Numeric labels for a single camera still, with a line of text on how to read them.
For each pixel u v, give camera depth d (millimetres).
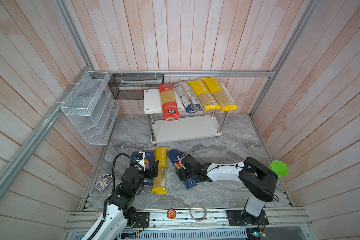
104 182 842
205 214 750
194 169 698
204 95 798
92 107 728
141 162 678
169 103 776
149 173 706
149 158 893
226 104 746
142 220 735
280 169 756
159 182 832
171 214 752
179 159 835
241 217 734
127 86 1036
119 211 536
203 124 1081
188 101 762
